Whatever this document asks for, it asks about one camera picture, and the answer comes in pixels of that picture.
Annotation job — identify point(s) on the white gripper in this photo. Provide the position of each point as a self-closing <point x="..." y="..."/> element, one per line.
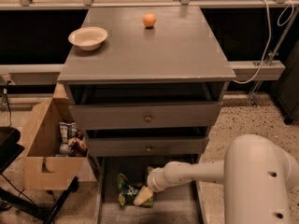
<point x="154" y="178"/>

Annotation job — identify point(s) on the green rice chip bag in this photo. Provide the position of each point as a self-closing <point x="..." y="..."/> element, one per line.
<point x="128" y="191"/>

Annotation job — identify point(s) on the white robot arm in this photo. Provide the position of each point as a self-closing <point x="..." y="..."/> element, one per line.
<point x="256" y="175"/>

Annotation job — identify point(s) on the open bottom grey drawer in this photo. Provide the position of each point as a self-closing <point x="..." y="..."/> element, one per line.
<point x="178" y="205"/>

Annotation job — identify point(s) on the middle grey drawer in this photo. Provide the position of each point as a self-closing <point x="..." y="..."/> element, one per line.
<point x="137" y="146"/>

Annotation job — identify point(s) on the top grey drawer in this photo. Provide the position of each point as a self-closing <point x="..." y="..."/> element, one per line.
<point x="145" y="116"/>

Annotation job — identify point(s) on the grey drawer cabinet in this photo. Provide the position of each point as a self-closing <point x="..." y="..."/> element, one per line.
<point x="149" y="95"/>

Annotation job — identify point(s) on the snack packets in box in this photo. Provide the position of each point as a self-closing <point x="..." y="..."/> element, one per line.
<point x="72" y="140"/>

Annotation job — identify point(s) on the cardboard box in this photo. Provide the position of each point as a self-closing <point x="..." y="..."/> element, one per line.
<point x="41" y="139"/>

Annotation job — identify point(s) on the black stand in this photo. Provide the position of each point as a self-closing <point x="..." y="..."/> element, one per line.
<point x="13" y="192"/>

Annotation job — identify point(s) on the white bowl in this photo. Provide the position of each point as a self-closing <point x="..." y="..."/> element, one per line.
<point x="88" y="38"/>

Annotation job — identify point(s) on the orange fruit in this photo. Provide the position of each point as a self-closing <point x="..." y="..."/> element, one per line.
<point x="149" y="20"/>

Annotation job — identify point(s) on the grey window rail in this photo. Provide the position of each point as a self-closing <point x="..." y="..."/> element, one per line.
<point x="149" y="3"/>

